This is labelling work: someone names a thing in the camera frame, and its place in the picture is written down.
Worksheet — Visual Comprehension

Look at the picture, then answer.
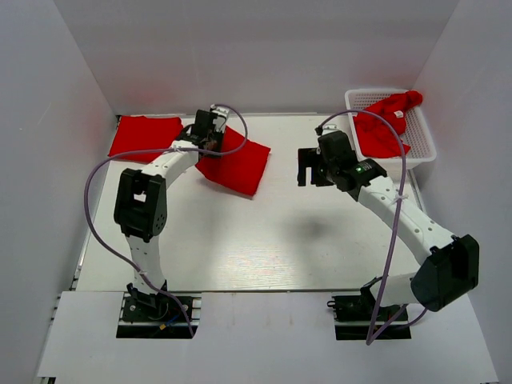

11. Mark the red t shirt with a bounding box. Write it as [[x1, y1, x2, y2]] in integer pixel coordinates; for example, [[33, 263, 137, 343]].
[[108, 116, 183, 157], [196, 140, 270, 197], [354, 90, 423, 158]]

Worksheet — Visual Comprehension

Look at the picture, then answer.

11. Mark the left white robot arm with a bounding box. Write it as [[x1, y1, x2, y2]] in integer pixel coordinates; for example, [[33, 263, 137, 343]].
[[114, 106, 230, 319]]

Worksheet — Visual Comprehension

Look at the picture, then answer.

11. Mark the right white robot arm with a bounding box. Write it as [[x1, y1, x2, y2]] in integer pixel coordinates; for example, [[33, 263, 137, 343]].
[[297, 130, 479, 319]]

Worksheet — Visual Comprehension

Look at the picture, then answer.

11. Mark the crumpled red t shirt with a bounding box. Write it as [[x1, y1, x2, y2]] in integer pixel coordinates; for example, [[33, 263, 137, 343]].
[[354, 90, 423, 158]]

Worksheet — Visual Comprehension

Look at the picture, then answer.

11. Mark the folded red t shirt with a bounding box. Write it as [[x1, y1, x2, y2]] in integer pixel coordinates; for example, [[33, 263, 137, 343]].
[[108, 116, 183, 157]]

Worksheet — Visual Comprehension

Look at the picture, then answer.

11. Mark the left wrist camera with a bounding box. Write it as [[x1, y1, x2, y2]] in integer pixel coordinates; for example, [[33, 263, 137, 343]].
[[210, 104, 230, 131]]

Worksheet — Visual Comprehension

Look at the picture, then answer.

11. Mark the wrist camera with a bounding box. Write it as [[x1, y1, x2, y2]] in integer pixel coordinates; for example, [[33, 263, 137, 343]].
[[210, 104, 230, 131], [314, 124, 339, 138]]

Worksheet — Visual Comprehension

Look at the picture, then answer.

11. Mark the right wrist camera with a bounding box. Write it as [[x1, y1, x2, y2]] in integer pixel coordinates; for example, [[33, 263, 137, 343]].
[[314, 124, 339, 138]]

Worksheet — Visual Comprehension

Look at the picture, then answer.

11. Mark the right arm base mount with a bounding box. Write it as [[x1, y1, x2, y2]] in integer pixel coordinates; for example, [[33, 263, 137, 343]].
[[326, 294, 411, 342]]

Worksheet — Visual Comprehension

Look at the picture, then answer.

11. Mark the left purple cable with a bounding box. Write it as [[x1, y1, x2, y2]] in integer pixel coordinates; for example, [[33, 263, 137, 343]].
[[82, 103, 249, 339]]

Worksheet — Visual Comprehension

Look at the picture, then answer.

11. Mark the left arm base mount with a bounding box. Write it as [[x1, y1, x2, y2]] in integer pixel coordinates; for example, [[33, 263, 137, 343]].
[[116, 293, 193, 340]]

